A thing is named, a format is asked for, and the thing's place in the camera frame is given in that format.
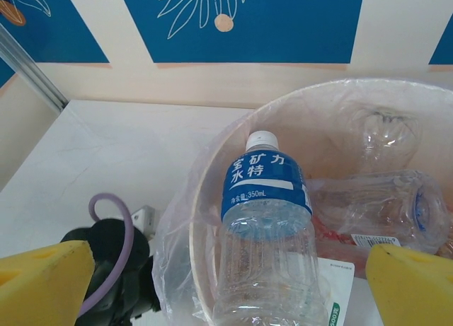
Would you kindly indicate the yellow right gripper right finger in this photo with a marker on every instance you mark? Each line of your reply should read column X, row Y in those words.
column 414, row 290

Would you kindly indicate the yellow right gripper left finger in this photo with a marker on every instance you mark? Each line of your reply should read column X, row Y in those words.
column 39, row 287

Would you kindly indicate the clear bottle white label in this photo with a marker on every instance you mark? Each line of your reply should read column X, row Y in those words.
column 339, row 287

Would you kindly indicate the long clear water bottle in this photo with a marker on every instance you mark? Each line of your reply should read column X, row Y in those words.
column 382, row 205

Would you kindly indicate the red cola label bottle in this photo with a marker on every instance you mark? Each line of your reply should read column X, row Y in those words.
column 389, row 142

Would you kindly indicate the blue label water bottle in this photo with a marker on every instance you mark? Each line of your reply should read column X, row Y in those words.
column 262, row 184

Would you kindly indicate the aluminium frame post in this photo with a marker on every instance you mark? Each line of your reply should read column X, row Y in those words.
column 32, row 69

